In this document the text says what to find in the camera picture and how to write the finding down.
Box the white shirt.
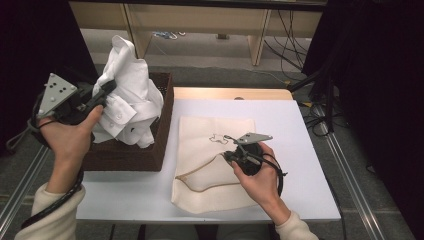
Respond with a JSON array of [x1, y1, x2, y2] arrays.
[[91, 34, 165, 149]]

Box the person's right hand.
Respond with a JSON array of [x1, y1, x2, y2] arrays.
[[231, 141, 290, 218]]

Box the cream cloth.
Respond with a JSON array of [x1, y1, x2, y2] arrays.
[[170, 115, 264, 214]]

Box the black floor cables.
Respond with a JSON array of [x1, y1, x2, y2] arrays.
[[298, 101, 339, 138]]

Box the person's left hand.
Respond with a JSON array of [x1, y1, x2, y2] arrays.
[[39, 104, 105, 168]]

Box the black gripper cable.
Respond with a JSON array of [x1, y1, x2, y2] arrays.
[[248, 151, 288, 198], [20, 94, 84, 230]]

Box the black metal stand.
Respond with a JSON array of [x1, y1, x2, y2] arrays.
[[287, 64, 337, 134]]

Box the hanging black cables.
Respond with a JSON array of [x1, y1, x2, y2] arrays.
[[264, 9, 313, 73]]

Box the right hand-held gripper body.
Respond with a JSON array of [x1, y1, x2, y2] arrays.
[[222, 132, 274, 177]]

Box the black curtain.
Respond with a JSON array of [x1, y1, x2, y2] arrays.
[[0, 0, 101, 158], [301, 0, 424, 240]]

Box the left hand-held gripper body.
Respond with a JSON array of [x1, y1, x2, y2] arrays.
[[33, 72, 101, 126]]

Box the blue white cable bundle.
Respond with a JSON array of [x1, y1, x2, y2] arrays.
[[152, 30, 187, 41]]

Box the brown woven basket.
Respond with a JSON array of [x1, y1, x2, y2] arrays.
[[83, 71, 175, 173]]

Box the metal floor rail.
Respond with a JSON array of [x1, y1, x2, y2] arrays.
[[319, 103, 389, 240], [0, 146, 51, 234]]

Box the beige wooden desk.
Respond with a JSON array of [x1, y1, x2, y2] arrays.
[[69, 0, 328, 67]]

